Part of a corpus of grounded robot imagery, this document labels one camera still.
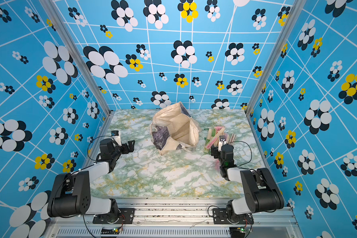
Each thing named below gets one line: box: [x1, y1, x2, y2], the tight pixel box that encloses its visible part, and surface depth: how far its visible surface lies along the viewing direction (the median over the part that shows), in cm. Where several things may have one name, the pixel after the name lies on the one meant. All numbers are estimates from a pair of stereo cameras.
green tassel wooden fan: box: [204, 127, 226, 150], surface depth 101 cm
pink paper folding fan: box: [215, 125, 226, 136], surface depth 106 cm
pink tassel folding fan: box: [227, 132, 237, 146], surface depth 104 cm
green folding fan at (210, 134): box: [203, 128, 216, 150], surface depth 107 cm
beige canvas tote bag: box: [149, 101, 201, 156], surface depth 93 cm
